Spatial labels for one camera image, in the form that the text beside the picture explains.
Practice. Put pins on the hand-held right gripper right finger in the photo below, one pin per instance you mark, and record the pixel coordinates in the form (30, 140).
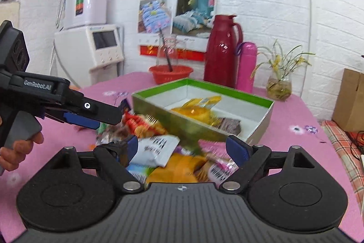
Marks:
(237, 150)

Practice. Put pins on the pile of assorted snack packets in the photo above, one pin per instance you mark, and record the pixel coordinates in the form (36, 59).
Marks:
(159, 149)

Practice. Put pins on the bedding picture poster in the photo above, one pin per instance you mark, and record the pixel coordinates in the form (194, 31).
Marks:
(190, 12)

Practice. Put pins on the white water purifier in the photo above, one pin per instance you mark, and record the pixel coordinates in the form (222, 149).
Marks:
(93, 4)

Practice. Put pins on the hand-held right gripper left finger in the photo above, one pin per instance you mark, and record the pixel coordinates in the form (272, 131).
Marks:
(133, 147)

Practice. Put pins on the person's left hand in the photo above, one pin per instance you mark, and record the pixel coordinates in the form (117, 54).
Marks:
(14, 156)

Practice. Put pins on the plaid cloth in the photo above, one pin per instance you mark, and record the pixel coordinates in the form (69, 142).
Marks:
(341, 152)

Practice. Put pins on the red thermos jug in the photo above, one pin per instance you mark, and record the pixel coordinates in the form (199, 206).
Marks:
(220, 60)

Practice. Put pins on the yellow-flowered plant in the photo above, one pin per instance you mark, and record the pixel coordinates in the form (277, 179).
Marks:
(276, 60)

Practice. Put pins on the pink bottle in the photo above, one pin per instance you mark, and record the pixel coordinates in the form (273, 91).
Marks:
(246, 69)

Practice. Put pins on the brown snack packet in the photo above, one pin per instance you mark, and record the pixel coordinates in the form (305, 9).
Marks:
(229, 125)

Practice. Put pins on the green cardboard box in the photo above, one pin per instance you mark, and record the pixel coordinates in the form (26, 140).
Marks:
(170, 120)

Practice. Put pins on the brown cardboard box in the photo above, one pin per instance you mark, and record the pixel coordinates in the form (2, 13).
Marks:
(349, 100)

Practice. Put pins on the red plastic basin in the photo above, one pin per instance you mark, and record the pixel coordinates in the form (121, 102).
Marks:
(162, 76)

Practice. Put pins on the glass vase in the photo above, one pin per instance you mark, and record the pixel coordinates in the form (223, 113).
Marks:
(280, 89)

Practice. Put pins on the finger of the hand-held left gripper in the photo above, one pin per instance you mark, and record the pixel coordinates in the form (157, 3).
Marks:
(93, 109)
(82, 121)

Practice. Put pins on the yellow snack packet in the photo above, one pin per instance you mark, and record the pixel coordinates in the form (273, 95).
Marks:
(196, 113)

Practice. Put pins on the white machine with screen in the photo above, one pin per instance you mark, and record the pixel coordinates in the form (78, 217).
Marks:
(79, 55)

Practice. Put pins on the dark blue snack packet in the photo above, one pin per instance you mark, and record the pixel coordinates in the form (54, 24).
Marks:
(125, 107)

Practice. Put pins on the clear glass bottle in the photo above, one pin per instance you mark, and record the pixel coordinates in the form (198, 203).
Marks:
(174, 46)

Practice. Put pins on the dark stick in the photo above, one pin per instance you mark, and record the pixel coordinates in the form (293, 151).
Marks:
(167, 55)

